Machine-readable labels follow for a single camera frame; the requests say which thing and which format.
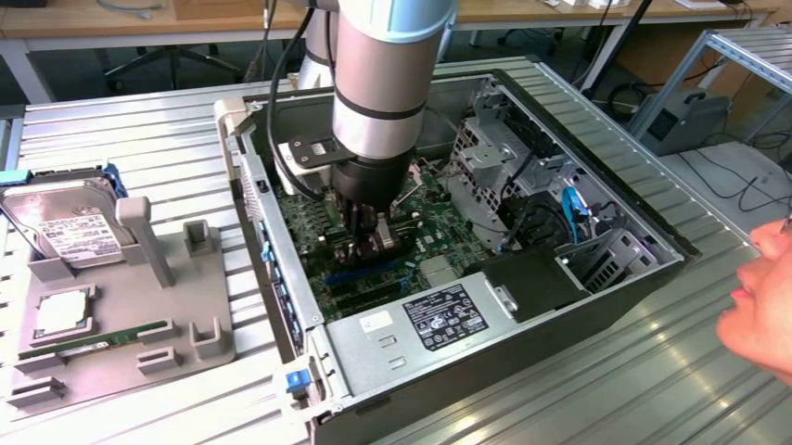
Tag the grey plastic parts rack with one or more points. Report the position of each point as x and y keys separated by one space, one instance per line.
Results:
x=123 y=315

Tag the black plastic fan shroud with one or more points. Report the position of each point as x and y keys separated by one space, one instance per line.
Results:
x=532 y=283

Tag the black office chair base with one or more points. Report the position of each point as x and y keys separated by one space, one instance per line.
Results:
x=162 y=55

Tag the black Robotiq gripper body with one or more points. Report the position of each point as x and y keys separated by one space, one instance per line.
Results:
x=372 y=183

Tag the hard drive in blue caddy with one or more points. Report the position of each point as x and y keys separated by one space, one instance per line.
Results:
x=114 y=181

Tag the metal socket cover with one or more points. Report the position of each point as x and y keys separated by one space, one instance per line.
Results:
x=413 y=185

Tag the silver perforated disk bay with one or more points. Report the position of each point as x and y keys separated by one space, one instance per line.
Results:
x=489 y=157

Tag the long wooden desk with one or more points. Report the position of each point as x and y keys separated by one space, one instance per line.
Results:
x=527 y=14

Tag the open black PC case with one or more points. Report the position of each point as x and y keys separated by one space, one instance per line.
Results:
x=557 y=352

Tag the silver hard disk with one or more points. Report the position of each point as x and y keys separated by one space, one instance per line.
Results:
x=69 y=222

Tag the black expansion slot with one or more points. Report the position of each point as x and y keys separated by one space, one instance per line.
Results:
x=368 y=298

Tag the black stand pole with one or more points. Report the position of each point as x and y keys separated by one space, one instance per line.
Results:
x=626 y=32

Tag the wooden desk with white legs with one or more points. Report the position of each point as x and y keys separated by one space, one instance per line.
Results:
x=62 y=23

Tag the silver chipset heatsink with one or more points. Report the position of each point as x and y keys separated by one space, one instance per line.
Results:
x=441 y=271

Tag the blue case latch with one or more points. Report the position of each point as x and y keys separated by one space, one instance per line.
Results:
x=297 y=380

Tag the aluminium frame rack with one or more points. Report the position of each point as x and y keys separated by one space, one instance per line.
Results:
x=755 y=46

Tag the person's head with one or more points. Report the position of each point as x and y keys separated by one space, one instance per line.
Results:
x=767 y=287

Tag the green motherboard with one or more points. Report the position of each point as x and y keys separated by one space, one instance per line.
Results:
x=445 y=222

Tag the silver power supply unit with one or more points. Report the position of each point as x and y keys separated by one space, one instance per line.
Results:
x=384 y=352

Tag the silver CPU chip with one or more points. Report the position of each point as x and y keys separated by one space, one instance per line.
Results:
x=62 y=313

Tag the green RAM stick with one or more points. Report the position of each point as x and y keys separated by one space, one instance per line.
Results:
x=81 y=345

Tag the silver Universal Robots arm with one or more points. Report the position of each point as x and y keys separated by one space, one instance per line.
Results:
x=384 y=69

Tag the wrist camera with black bracket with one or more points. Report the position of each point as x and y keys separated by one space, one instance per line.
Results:
x=309 y=150

